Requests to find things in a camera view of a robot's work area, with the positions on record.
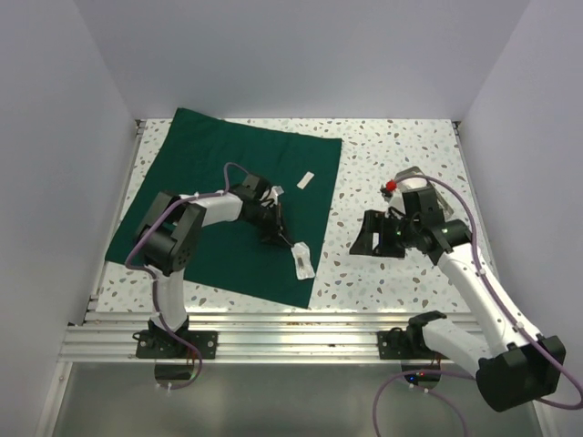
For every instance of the small white paper packet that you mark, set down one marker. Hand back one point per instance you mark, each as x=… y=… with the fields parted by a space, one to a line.
x=305 y=180

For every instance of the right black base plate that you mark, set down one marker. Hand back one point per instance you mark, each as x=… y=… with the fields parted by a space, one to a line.
x=394 y=344

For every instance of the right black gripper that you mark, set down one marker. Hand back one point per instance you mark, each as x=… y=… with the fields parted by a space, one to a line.
x=376 y=221

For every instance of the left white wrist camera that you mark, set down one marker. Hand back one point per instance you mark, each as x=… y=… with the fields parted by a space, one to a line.
x=273 y=196

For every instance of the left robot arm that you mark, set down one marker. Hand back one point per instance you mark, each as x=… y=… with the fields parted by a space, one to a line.
x=168 y=236

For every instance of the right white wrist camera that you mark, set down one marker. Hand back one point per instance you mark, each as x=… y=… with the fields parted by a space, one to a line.
x=393 y=196

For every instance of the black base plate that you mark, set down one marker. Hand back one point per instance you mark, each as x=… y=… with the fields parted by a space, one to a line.
x=394 y=344
x=151 y=347

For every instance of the clear plastic blister pack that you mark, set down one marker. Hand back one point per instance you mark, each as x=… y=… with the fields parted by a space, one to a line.
x=302 y=259

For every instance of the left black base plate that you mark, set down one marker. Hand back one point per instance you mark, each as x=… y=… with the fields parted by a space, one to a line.
x=151 y=347

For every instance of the aluminium mounting rail frame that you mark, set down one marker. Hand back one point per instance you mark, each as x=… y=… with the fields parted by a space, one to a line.
x=282 y=371

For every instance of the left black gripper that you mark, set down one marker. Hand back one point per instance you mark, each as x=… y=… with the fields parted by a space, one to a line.
x=273 y=233

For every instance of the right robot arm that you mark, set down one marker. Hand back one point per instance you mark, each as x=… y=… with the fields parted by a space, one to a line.
x=514 y=363

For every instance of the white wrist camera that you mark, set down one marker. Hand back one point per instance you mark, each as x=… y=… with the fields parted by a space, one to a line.
x=393 y=196
x=273 y=196

